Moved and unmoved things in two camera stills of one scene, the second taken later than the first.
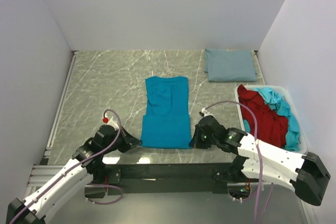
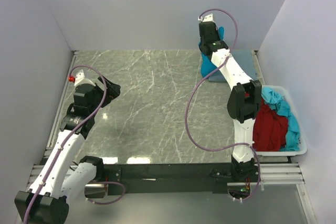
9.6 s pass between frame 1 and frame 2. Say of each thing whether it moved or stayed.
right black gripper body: moved
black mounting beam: stayed
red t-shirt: stayed
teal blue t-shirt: moved
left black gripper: moved
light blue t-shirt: stayed
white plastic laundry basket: stayed
